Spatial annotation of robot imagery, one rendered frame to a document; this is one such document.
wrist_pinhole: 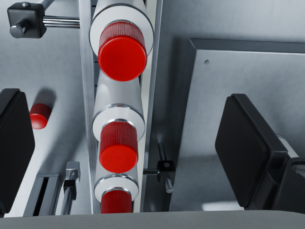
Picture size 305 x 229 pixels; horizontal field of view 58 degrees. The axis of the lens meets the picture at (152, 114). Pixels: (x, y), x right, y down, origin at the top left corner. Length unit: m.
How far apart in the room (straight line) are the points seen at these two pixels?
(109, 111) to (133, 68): 0.08
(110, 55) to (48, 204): 0.42
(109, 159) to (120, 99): 0.06
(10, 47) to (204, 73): 0.30
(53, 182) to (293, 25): 0.52
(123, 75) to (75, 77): 0.29
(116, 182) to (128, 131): 0.09
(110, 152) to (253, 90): 0.31
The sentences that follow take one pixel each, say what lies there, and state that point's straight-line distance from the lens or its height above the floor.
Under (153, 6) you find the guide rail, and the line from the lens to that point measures 0.35.
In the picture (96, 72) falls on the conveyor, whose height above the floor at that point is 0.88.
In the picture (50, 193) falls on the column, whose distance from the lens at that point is 0.59.
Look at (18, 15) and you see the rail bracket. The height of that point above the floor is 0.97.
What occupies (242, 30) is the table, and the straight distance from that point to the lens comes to 0.49.
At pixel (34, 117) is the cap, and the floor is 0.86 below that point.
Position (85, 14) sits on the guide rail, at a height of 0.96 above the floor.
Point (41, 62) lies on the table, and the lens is 0.48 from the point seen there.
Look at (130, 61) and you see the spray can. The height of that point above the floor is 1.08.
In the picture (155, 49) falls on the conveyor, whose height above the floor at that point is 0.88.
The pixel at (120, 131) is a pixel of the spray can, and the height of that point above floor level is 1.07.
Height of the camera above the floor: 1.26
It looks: 56 degrees down
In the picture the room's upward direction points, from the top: 169 degrees clockwise
